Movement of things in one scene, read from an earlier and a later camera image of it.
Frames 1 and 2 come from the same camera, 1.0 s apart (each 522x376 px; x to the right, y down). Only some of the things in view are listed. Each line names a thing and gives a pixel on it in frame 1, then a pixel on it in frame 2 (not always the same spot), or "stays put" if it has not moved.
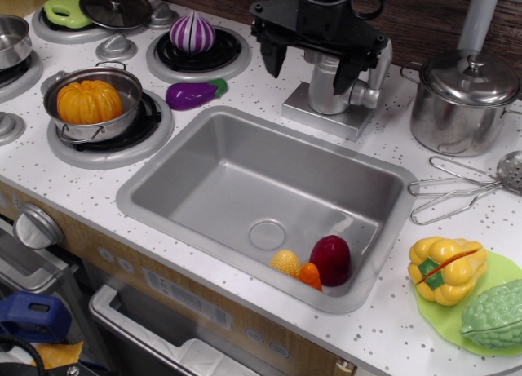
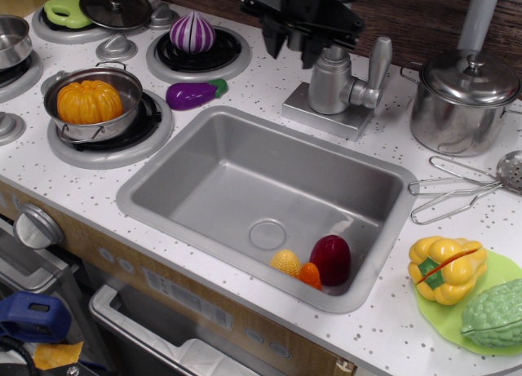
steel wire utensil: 450,195 stays put
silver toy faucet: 348,113 stays put
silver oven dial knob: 35,228 stays put
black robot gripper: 322,17 -> 312,10
